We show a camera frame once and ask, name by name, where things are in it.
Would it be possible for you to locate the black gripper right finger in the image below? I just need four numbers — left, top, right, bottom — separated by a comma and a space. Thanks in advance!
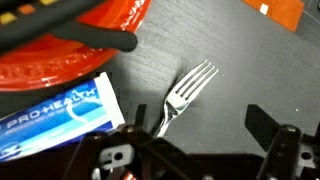
245, 104, 279, 151

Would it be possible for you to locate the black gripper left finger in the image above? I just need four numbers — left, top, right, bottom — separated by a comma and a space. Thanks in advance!
134, 104, 147, 128

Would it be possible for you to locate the silver metal fork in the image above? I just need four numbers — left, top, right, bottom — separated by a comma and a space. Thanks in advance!
154, 60, 219, 137

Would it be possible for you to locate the red bowl with orange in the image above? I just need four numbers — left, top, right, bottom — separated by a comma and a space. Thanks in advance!
0, 0, 152, 91

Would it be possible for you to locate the blue white toothpaste tube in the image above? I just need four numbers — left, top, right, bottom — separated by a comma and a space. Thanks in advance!
0, 72, 124, 162

